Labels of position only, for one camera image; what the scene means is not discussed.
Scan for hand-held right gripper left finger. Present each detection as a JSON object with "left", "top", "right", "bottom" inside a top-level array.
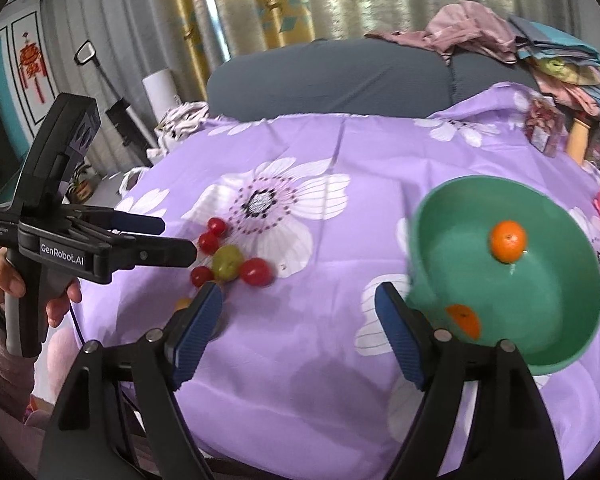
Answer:
[{"left": 40, "top": 282, "right": 226, "bottom": 480}]

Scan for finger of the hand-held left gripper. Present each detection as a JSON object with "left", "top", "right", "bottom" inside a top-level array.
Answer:
[
  {"left": 65, "top": 206, "right": 166, "bottom": 241},
  {"left": 92, "top": 235, "right": 199, "bottom": 281}
]

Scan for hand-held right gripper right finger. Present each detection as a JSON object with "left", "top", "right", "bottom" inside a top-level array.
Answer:
[{"left": 374, "top": 281, "right": 566, "bottom": 480}]

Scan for green round fruit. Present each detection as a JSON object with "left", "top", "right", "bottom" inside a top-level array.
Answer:
[{"left": 211, "top": 245, "right": 245, "bottom": 281}]

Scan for green plastic bowl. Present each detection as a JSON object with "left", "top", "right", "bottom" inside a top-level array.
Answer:
[{"left": 407, "top": 175, "right": 600, "bottom": 376}]

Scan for person's left forearm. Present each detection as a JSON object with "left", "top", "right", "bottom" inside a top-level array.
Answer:
[{"left": 0, "top": 285, "right": 38, "bottom": 421}]

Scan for small yellow fruits in bowl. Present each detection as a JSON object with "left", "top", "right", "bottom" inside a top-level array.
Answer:
[{"left": 445, "top": 304, "right": 482, "bottom": 341}]

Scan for person's left hand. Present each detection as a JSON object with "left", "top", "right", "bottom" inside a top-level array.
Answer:
[{"left": 0, "top": 249, "right": 82, "bottom": 328}]

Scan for small potted plant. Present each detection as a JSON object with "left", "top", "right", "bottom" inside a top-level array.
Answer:
[{"left": 67, "top": 162, "right": 99, "bottom": 204}]

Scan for purple floral tablecloth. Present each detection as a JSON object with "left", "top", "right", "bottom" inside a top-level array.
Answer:
[{"left": 72, "top": 82, "right": 600, "bottom": 476}]

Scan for white patterned cloth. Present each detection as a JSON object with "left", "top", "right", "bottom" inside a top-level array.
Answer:
[{"left": 147, "top": 101, "right": 211, "bottom": 161}]

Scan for red hanging ornament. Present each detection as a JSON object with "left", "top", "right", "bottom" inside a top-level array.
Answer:
[{"left": 17, "top": 42, "right": 49, "bottom": 104}]

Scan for white paper roll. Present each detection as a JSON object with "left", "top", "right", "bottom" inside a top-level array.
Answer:
[{"left": 142, "top": 69, "right": 181, "bottom": 116}]

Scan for black stand with mirror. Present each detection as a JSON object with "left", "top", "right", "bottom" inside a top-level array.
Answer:
[{"left": 74, "top": 41, "right": 153, "bottom": 168}]

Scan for mandarin orange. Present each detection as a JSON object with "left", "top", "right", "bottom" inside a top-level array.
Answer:
[{"left": 489, "top": 220, "right": 528, "bottom": 264}]

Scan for grey curtain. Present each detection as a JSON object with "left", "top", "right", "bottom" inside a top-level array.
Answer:
[{"left": 39, "top": 0, "right": 201, "bottom": 171}]

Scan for grey sofa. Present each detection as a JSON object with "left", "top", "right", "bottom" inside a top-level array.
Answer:
[{"left": 205, "top": 37, "right": 600, "bottom": 171}]

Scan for snack packet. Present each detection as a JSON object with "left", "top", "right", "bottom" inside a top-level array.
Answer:
[{"left": 524, "top": 97, "right": 563, "bottom": 158}]

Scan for beige bottle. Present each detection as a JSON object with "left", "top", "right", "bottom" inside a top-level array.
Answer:
[{"left": 566, "top": 115, "right": 594, "bottom": 166}]

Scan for colourful folded clothes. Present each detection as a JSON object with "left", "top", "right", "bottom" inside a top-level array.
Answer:
[{"left": 530, "top": 55, "right": 600, "bottom": 117}]

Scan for pink garment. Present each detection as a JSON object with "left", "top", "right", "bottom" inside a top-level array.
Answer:
[{"left": 365, "top": 2, "right": 521, "bottom": 63}]

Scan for blue folded cloth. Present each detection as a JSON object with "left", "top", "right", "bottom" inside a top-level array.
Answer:
[{"left": 509, "top": 12, "right": 600, "bottom": 67}]

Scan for black cable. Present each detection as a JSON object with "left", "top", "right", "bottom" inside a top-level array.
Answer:
[{"left": 69, "top": 305, "right": 88, "bottom": 348}]

